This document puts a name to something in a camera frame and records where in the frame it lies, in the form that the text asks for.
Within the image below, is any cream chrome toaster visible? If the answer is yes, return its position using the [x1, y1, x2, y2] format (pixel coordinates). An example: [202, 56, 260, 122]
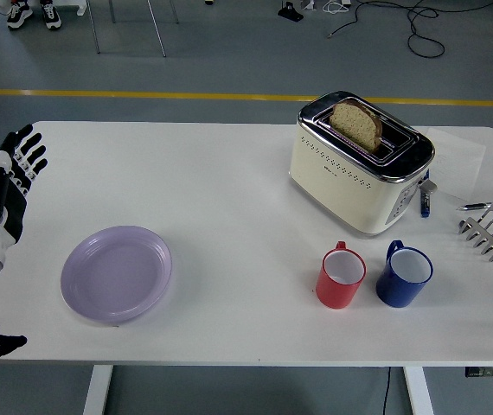
[288, 89, 439, 238]

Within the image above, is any black cable under table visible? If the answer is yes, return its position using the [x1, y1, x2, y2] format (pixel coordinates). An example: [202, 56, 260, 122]
[380, 367, 393, 415]

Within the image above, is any red mug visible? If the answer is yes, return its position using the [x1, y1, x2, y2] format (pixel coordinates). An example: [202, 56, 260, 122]
[315, 240, 368, 310]

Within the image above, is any black floor cable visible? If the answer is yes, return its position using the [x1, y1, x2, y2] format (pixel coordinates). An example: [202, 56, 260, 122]
[326, 0, 493, 58]

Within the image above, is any white furniture base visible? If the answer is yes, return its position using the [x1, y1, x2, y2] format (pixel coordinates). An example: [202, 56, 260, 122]
[61, 0, 88, 17]

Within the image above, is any black ballpoint pen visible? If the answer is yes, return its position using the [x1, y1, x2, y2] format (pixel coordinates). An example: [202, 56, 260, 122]
[456, 199, 493, 212]

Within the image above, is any brown bread slice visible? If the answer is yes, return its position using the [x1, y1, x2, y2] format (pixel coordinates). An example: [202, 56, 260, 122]
[328, 101, 384, 152]

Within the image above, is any white table leg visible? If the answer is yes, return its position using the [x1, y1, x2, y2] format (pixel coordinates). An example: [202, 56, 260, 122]
[82, 365, 113, 415]
[404, 367, 434, 415]

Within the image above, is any person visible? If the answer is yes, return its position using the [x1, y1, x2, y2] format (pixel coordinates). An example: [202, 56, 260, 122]
[0, 0, 62, 31]

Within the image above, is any blue marker pen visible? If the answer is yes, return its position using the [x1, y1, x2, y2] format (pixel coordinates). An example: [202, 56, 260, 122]
[419, 169, 432, 219]

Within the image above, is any metal chair frame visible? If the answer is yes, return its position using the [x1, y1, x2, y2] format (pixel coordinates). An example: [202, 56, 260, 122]
[86, 0, 181, 58]

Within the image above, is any metal toast rack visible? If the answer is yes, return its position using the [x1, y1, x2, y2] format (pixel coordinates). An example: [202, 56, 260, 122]
[458, 203, 493, 264]

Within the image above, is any black floor device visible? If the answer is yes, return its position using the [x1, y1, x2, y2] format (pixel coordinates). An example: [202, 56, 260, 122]
[277, 1, 304, 21]

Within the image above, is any blue mug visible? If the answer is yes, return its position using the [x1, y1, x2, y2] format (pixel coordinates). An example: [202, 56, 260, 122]
[375, 239, 434, 309]

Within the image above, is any purple plastic plate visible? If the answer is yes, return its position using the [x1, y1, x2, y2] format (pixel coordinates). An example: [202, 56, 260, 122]
[60, 225, 174, 327]

